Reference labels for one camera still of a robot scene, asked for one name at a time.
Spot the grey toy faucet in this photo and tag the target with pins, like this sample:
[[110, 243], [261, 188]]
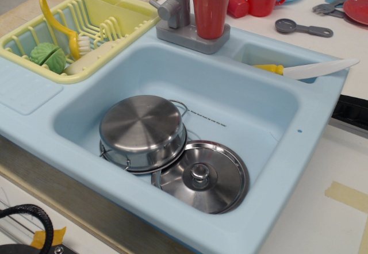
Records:
[[178, 26]]

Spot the grey toy spoon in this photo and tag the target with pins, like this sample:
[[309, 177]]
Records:
[[286, 26]]

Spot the steel pot lid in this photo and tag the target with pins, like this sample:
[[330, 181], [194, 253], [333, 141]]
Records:
[[208, 176]]

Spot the black bar at table edge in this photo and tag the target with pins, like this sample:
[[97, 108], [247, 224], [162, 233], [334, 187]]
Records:
[[351, 110]]

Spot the light blue toy sink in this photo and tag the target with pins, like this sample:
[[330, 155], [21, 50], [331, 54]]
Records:
[[273, 123]]

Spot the red plastic plate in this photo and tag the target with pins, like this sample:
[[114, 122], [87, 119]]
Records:
[[356, 10]]

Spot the yellow dish brush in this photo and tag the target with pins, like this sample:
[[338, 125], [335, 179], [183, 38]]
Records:
[[78, 45]]

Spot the white toy knife yellow handle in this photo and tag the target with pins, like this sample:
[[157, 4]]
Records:
[[310, 70]]

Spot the yellow tape piece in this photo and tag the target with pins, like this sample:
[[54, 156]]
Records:
[[39, 238]]

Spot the upside-down steel pot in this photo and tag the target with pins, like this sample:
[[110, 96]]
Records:
[[144, 133]]

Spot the red cup lying sideways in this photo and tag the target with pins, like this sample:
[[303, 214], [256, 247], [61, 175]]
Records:
[[238, 8]]

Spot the grey toy fork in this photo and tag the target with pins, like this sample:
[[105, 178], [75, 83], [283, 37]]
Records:
[[330, 9]]

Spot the green toy cabbage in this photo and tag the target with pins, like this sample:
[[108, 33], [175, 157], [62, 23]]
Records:
[[50, 55]]

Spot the beige masking tape strip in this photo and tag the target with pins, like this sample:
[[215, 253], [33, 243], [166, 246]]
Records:
[[347, 195]]

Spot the cream cylinder toy in rack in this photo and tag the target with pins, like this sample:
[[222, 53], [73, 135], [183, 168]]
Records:
[[89, 59]]

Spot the tall red plastic cup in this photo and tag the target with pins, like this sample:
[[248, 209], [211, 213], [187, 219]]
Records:
[[210, 17]]

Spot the yellow dish drying rack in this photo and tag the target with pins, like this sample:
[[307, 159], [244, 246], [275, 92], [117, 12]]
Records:
[[122, 21]]

